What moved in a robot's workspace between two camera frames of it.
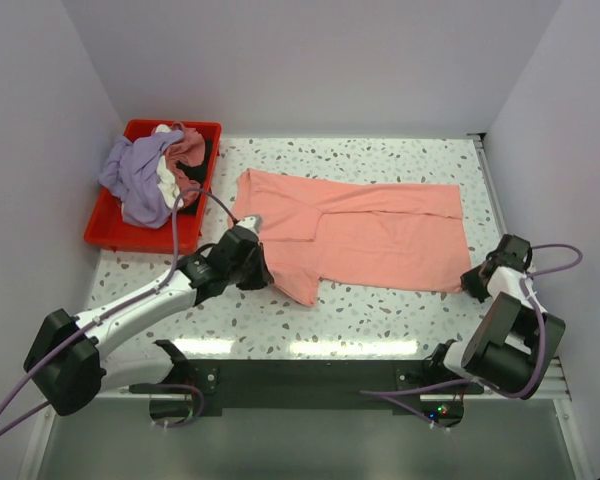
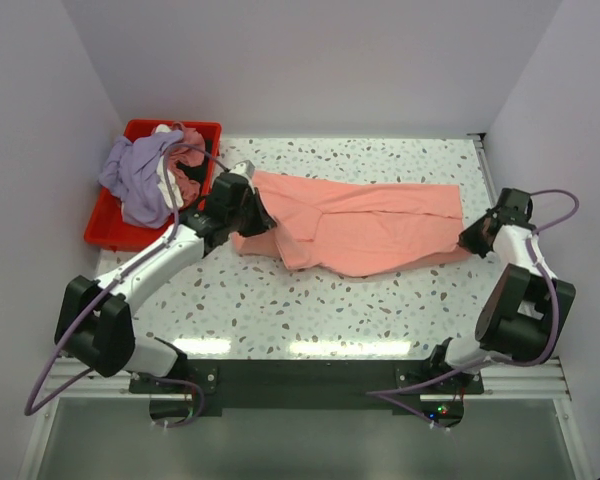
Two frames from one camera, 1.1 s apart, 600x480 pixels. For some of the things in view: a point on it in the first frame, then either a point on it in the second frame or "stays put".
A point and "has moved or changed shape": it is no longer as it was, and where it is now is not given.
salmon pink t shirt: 395,236 has moved or changed shape
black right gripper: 468,284 to 467,239
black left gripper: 263,276 to 263,222
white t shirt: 166,176 stays put
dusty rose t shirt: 190,150 stays put
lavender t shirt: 131,174 stays put
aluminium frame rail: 557,393 stays put
